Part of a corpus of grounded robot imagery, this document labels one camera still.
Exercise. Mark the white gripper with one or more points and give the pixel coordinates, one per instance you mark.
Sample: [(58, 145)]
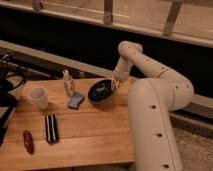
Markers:
[(118, 78)]

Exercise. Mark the dark ceramic bowl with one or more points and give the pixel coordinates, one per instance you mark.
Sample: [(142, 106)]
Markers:
[(100, 91)]

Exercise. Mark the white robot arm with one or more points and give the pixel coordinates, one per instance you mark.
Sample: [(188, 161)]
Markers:
[(150, 100)]

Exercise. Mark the small clear bottle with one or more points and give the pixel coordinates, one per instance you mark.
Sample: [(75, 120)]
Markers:
[(68, 83)]

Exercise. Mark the clear plastic cup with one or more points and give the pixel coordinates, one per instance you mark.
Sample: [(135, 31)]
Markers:
[(38, 96)]

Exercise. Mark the black white striped case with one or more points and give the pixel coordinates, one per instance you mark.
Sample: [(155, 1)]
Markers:
[(51, 129)]

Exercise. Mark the black equipment at left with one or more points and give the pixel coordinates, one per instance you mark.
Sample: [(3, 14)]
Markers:
[(12, 80)]

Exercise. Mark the red black flat object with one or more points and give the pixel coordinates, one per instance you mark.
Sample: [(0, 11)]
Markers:
[(28, 142)]

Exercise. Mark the metal railing frame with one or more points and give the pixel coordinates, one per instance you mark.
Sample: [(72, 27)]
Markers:
[(188, 21)]

